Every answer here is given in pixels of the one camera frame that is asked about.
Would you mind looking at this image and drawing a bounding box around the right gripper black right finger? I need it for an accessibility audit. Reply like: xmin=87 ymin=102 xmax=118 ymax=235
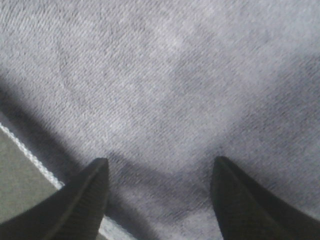
xmin=210 ymin=156 xmax=320 ymax=240

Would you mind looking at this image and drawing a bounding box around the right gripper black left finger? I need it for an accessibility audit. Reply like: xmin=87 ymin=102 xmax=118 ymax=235
xmin=0 ymin=158 xmax=109 ymax=240

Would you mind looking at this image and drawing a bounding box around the grey microfibre towel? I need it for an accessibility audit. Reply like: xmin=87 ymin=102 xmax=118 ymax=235
xmin=0 ymin=0 xmax=320 ymax=240

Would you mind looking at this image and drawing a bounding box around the black table mat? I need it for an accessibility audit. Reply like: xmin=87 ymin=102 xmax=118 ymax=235
xmin=0 ymin=112 xmax=131 ymax=240

